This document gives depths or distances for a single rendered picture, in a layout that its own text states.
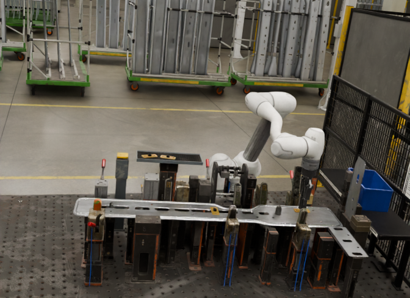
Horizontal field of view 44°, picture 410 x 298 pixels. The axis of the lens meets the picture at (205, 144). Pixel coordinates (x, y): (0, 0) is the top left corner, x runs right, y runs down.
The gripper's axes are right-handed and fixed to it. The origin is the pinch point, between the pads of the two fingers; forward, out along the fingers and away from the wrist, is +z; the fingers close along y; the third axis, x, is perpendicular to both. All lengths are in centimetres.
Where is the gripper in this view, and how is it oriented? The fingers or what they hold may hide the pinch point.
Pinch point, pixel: (302, 203)
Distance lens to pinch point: 275.8
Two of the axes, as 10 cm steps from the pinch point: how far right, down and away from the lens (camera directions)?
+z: -1.0, 9.4, 3.2
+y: 1.2, 3.3, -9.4
